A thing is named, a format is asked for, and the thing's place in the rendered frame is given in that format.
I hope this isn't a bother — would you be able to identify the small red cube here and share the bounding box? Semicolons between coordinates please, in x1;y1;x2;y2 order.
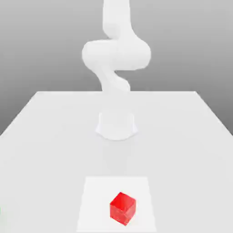
109;192;137;227

